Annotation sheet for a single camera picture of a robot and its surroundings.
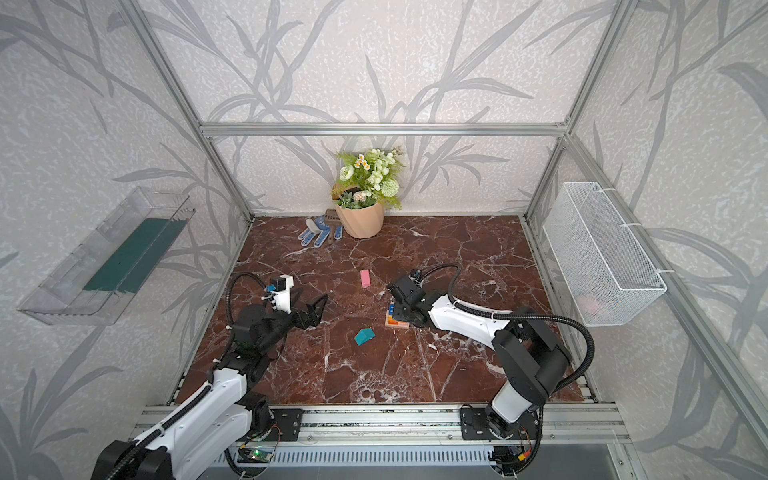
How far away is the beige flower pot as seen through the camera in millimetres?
1025

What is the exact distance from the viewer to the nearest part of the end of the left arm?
0.63 m

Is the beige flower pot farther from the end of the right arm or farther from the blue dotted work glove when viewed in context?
the end of the right arm

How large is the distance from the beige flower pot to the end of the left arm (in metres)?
0.34

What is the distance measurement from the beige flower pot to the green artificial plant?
0.7 inches

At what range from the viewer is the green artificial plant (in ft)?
3.13
